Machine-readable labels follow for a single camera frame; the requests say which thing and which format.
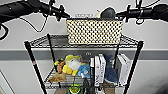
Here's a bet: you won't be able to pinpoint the pale basket with dark spots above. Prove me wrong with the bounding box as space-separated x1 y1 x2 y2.
65 17 124 46

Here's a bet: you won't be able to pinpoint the grey plush toy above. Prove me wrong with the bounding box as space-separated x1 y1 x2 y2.
100 6 117 20

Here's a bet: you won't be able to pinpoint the magazine with face print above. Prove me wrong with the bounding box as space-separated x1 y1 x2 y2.
74 12 95 20

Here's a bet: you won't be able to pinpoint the large yellow plush toy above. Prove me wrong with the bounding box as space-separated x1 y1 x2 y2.
93 11 103 20

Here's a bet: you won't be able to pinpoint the tall white box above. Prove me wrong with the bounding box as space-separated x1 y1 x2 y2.
115 52 133 87

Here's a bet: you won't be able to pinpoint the slim white box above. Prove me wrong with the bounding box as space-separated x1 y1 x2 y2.
99 54 107 85

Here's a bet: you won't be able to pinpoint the small light blue toy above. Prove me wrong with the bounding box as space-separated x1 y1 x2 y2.
78 62 92 80

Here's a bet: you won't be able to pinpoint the brown plush toy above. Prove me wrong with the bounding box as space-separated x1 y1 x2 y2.
47 58 68 84

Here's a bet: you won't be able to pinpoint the white Oculus box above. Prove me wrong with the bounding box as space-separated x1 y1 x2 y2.
89 55 101 88

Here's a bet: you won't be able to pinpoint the black pointed bag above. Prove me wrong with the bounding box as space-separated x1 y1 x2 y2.
82 76 92 94

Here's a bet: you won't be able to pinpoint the stacked brown boxes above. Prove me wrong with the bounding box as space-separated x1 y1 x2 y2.
102 81 117 94

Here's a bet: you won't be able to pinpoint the green and yellow toy bowl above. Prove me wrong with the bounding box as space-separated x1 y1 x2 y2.
67 83 82 94

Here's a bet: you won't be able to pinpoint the small cardboard box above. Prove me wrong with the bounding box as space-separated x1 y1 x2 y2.
54 87 70 94

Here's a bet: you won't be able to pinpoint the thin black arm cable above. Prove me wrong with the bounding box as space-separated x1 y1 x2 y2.
0 12 49 42

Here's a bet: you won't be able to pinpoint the black wire shelf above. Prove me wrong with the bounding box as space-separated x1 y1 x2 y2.
23 32 145 94

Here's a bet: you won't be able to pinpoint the long grey wall band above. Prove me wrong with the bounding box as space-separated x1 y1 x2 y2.
0 49 168 61

